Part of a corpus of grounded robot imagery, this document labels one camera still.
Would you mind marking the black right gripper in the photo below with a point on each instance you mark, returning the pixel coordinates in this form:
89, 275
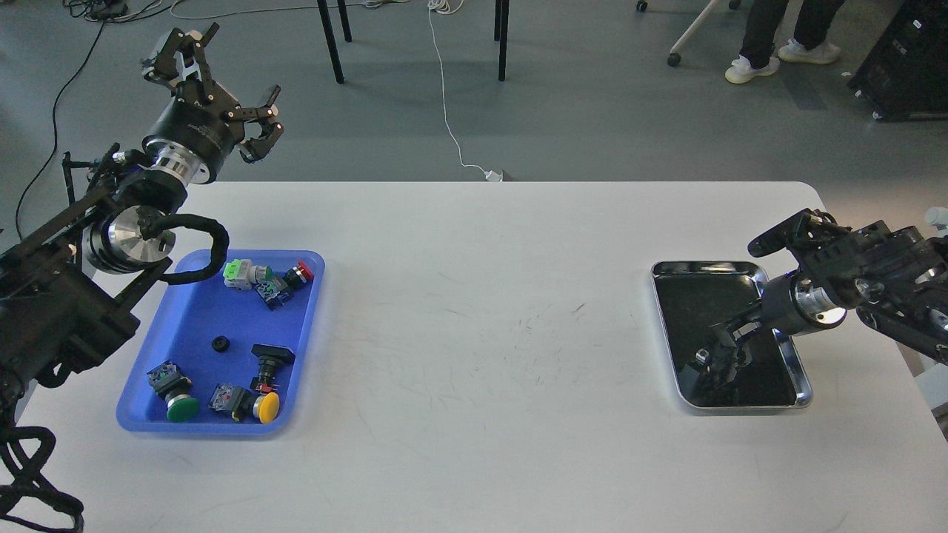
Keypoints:
791, 304

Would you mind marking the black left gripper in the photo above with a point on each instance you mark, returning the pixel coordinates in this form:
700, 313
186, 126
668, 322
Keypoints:
199, 120

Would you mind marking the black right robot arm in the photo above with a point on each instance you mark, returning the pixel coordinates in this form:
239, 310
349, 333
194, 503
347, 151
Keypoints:
895, 281

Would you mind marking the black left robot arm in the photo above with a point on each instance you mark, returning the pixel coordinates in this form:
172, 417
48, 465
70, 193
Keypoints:
69, 288

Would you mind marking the silver metal tray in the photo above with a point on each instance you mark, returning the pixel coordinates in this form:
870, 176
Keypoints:
692, 296

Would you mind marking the black table leg left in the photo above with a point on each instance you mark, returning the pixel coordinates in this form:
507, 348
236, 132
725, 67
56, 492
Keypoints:
330, 37

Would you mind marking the black table leg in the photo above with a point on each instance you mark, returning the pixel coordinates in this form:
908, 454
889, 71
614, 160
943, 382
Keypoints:
330, 37
500, 34

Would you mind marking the blue plastic tray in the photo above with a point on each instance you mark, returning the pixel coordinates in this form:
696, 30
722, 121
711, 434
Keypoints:
208, 329

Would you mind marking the black table leg right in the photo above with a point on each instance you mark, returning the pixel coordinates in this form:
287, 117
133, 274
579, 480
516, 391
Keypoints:
500, 34

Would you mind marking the white chair base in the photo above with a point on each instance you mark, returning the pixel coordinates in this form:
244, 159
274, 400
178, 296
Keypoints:
674, 55

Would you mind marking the black equipment case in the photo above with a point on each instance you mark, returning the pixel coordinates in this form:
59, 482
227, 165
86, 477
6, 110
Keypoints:
904, 76

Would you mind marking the green white push button switch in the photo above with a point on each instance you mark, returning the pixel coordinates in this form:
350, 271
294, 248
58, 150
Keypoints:
242, 274

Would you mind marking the red push button switch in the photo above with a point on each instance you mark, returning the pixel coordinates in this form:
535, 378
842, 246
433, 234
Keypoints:
276, 289

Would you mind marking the black square push button switch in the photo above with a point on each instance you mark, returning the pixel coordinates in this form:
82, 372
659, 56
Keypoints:
270, 359

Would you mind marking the green round push button switch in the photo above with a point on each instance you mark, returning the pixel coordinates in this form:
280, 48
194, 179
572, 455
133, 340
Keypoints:
170, 384

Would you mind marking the yellow round push button switch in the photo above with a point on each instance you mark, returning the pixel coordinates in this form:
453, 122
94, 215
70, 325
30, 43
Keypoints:
240, 403

